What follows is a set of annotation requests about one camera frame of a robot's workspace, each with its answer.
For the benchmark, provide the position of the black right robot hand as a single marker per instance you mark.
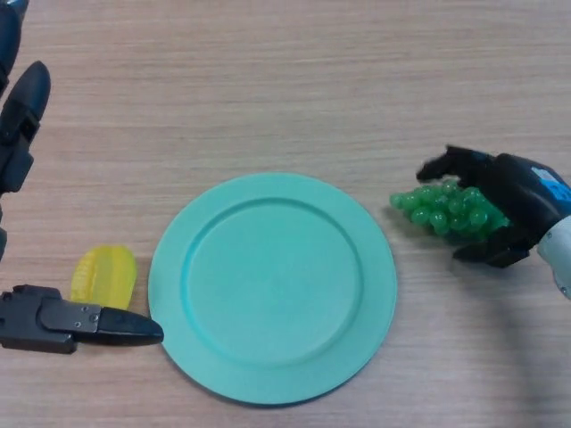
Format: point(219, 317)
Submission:
point(522, 196)

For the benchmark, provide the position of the yellow starfruit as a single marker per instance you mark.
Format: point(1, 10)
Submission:
point(107, 276)

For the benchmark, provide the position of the teal round plate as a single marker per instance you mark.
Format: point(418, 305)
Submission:
point(272, 290)

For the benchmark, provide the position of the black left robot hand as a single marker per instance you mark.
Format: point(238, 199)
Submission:
point(20, 129)

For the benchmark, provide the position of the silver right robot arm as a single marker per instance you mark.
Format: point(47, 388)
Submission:
point(560, 254)

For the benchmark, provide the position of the green grapes bunch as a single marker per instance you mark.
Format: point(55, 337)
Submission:
point(446, 209)

